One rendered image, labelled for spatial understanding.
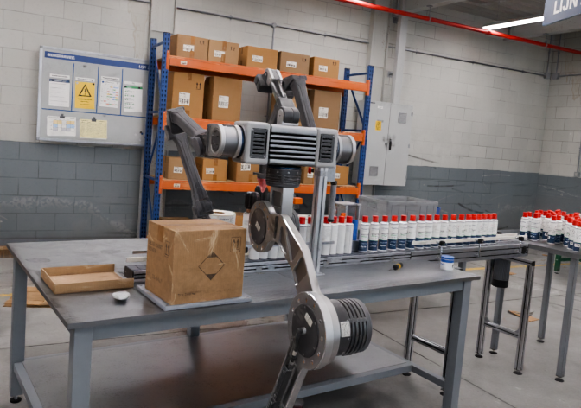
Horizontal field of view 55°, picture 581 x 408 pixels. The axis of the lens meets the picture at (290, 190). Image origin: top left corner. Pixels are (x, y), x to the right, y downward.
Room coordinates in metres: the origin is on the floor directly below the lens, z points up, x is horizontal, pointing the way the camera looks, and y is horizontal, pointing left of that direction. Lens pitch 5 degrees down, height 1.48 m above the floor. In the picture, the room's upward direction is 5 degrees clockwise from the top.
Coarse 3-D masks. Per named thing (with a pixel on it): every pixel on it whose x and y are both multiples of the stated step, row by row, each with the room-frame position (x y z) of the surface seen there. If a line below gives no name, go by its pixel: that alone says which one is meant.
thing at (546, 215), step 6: (540, 210) 4.29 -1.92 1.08; (558, 210) 4.39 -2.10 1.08; (546, 216) 4.11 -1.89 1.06; (564, 216) 4.05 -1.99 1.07; (570, 216) 4.18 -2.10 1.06; (576, 216) 4.02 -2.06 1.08; (546, 222) 4.09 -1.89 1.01; (564, 222) 4.03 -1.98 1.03; (546, 228) 4.09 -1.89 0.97; (564, 228) 4.03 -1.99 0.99; (540, 234) 4.24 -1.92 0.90; (546, 234) 4.09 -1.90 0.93; (546, 240) 4.09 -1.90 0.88
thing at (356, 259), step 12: (396, 252) 3.17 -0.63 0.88; (408, 252) 3.22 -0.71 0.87; (252, 264) 2.62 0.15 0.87; (264, 264) 2.66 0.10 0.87; (276, 264) 2.70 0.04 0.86; (288, 264) 2.74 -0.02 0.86; (336, 264) 2.91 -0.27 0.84; (348, 264) 2.96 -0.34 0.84; (132, 276) 2.29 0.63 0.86; (144, 276) 2.32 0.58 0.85
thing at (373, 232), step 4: (376, 216) 3.11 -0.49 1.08; (372, 220) 3.13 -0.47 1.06; (376, 220) 3.11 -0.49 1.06; (372, 224) 3.11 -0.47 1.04; (376, 224) 3.10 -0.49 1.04; (372, 228) 3.11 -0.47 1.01; (376, 228) 3.10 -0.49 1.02; (372, 232) 3.11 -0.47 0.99; (376, 232) 3.11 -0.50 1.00; (372, 236) 3.11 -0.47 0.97; (376, 236) 3.11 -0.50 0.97; (368, 240) 3.13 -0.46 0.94; (372, 240) 3.10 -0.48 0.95; (376, 240) 3.11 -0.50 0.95; (368, 244) 3.12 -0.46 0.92; (372, 244) 3.10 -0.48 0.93; (376, 244) 3.11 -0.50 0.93; (368, 248) 3.12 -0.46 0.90; (372, 248) 3.10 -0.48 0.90; (376, 248) 3.11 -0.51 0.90
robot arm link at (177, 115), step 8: (168, 112) 2.50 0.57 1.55; (176, 112) 2.48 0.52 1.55; (184, 112) 2.48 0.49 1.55; (168, 120) 2.53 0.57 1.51; (176, 120) 2.46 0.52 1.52; (184, 120) 2.40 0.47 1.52; (192, 120) 2.40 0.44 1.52; (176, 128) 2.54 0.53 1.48; (184, 128) 2.39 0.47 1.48; (192, 128) 2.32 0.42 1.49; (200, 128) 2.32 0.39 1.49; (192, 136) 2.33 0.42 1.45; (192, 144) 2.26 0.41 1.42; (200, 144) 2.19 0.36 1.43; (200, 152) 2.20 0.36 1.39
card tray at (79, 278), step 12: (108, 264) 2.41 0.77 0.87; (48, 276) 2.15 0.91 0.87; (60, 276) 2.29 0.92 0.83; (72, 276) 2.30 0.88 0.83; (84, 276) 2.32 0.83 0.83; (96, 276) 2.33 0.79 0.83; (108, 276) 2.35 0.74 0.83; (60, 288) 2.06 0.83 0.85; (72, 288) 2.08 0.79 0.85; (84, 288) 2.11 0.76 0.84; (96, 288) 2.13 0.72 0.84; (108, 288) 2.16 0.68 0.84; (120, 288) 2.19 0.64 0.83
